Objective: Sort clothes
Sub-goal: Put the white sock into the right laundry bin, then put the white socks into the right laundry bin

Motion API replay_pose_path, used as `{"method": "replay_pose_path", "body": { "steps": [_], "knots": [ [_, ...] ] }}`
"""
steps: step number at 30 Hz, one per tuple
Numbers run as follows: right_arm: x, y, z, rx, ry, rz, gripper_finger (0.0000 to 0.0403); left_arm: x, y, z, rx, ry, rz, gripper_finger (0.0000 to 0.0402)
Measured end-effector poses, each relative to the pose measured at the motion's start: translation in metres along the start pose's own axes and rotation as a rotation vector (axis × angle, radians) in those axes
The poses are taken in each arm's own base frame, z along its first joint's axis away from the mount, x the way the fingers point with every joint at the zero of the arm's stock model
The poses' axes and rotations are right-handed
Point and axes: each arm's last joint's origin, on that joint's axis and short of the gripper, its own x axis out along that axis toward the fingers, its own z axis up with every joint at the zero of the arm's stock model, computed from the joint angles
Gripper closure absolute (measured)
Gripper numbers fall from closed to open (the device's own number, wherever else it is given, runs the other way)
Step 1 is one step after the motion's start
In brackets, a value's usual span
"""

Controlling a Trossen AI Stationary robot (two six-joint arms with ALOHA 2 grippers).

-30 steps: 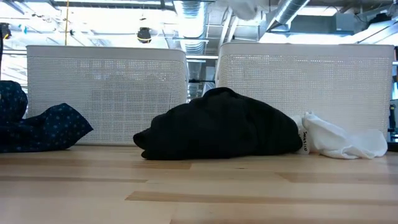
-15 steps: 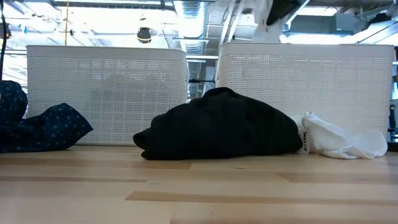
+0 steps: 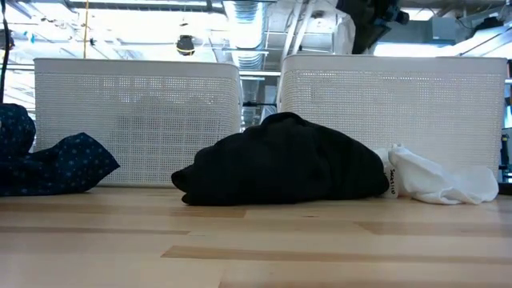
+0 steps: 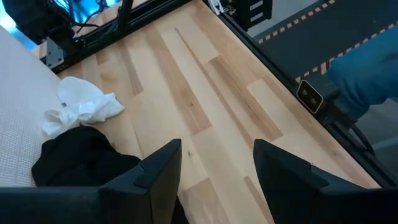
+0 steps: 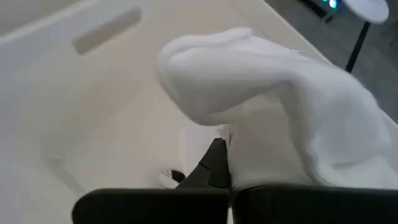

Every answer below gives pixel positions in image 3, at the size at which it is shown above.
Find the silver ribbed ventilation duct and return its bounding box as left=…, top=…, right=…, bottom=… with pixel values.
left=222, top=0, right=268, bottom=71

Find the black stand with knobs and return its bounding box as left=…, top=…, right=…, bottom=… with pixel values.
left=499, top=134, right=512, bottom=183

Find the plain white sock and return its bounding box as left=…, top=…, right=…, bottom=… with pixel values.
left=386, top=143, right=500, bottom=206

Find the black garment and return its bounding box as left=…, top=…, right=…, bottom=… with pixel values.
left=170, top=111, right=390, bottom=207

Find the yellow hanging strap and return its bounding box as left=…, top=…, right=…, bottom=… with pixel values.
left=82, top=0, right=90, bottom=60

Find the black pendant ceiling lamp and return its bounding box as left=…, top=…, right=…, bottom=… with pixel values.
left=176, top=34, right=196, bottom=57

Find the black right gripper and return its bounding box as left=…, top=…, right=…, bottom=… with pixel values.
left=338, top=0, right=411, bottom=56

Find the white sock with lettering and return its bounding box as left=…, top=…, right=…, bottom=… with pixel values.
left=374, top=146, right=400, bottom=200

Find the navy dotted garment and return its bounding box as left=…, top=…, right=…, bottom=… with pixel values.
left=0, top=102, right=121, bottom=198

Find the white perforated plastic bin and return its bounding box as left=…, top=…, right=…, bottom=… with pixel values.
left=33, top=58, right=242, bottom=189
left=278, top=54, right=509, bottom=189

